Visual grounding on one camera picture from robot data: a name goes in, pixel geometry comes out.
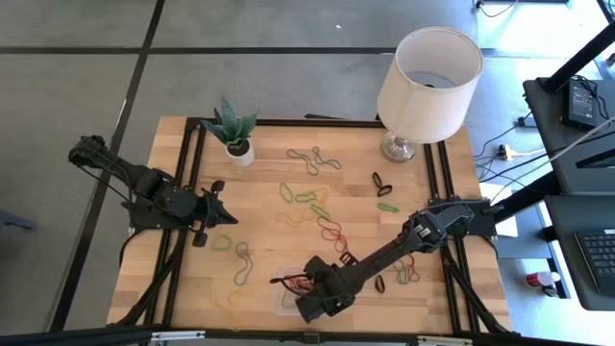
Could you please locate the black power adapter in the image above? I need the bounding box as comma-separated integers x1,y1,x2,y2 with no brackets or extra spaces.
562,79,602,131

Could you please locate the black floor cable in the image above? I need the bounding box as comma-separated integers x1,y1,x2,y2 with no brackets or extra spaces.
473,111,534,160
475,0,520,19

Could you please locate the white cable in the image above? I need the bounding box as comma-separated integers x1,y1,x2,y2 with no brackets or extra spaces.
499,114,615,193

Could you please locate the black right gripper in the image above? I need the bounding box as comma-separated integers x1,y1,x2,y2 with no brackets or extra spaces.
270,252,360,324

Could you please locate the white shade table lamp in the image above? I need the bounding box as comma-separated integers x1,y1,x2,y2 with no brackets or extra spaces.
376,26,484,163

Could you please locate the black cable sleeve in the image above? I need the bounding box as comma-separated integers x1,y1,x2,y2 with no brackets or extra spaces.
444,254,520,335
114,254,182,328

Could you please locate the red and white can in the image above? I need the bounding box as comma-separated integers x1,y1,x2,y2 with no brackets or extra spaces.
525,271,562,297

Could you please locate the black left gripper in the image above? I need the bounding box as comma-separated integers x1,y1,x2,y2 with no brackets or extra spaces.
191,180,238,248

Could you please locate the silver metal bracket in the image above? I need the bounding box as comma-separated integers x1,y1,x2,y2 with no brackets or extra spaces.
416,334,475,346
149,330,207,343

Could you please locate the grey floor object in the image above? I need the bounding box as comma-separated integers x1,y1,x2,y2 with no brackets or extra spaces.
0,210,37,232

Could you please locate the black desk leg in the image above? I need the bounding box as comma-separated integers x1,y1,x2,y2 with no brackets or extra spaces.
489,170,554,223

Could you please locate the olive thin rubber band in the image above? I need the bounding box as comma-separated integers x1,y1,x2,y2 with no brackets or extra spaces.
234,241,255,287

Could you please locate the black desk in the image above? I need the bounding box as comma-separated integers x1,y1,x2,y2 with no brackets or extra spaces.
545,194,615,311
522,76,615,196

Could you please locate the black frame beam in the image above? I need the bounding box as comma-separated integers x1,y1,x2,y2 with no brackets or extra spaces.
0,325,615,346

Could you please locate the white paper sheet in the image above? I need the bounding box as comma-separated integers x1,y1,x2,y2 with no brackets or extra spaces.
478,182,520,239

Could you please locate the black frame rail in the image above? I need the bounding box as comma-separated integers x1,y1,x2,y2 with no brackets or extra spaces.
435,139,481,334
422,141,462,334
143,119,198,326
161,123,209,326
185,116,385,129

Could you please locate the black monitor pole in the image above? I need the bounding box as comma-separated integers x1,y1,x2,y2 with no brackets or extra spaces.
540,21,615,95

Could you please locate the green plant in white pot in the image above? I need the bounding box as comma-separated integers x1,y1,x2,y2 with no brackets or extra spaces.
200,95,258,168

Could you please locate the clear plastic bin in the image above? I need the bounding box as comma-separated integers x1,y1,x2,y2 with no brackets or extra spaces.
272,263,344,317

